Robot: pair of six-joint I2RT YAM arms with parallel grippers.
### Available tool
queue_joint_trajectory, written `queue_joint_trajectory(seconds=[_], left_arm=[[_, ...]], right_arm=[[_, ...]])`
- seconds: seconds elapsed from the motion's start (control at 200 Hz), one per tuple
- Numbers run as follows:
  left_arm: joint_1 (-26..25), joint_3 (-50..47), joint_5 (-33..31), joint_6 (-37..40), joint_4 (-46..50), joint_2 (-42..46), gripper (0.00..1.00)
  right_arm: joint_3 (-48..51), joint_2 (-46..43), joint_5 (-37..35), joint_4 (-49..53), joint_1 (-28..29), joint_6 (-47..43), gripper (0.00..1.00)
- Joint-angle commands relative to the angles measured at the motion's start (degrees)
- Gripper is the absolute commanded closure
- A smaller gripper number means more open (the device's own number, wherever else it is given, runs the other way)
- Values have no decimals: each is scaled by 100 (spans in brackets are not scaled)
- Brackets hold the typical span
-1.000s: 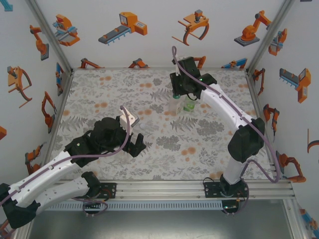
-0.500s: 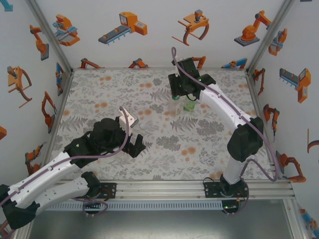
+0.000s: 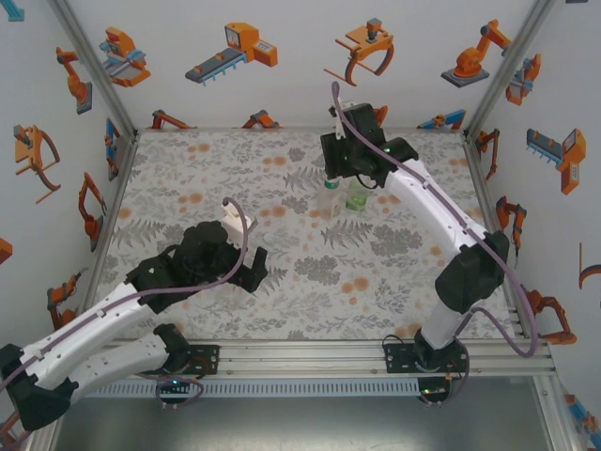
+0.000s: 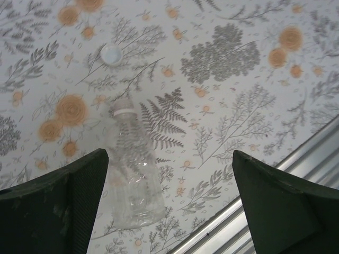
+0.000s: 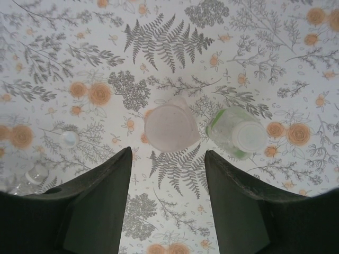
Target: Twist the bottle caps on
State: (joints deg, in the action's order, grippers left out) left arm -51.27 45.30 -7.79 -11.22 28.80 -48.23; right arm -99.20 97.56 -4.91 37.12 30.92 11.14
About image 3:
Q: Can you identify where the thin aluminium frame beam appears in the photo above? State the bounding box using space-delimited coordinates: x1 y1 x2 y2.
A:
135 125 469 134

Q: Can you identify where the aluminium frame side beam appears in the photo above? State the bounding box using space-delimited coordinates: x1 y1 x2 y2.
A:
462 131 530 330
74 131 141 330

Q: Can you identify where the clear bottle with green label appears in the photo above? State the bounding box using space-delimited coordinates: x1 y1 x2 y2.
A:
346 180 371 212

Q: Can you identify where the aluminium frame post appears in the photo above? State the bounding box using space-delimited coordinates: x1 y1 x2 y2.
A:
462 0 558 140
46 0 141 140

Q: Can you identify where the aluminium frame leg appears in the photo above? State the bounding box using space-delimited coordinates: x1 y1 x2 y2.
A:
532 375 581 451

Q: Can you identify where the grey perforated cable duct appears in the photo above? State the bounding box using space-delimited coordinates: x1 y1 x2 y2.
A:
84 379 420 399

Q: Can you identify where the clear bottle with green neck ring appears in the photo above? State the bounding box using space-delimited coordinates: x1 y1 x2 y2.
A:
318 177 345 220

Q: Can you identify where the long aluminium slotted rail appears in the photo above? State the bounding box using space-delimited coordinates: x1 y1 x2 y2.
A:
100 338 558 378

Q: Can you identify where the small circuit board with LED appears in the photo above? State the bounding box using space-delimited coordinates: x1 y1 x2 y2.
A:
156 375 201 394
419 382 452 400

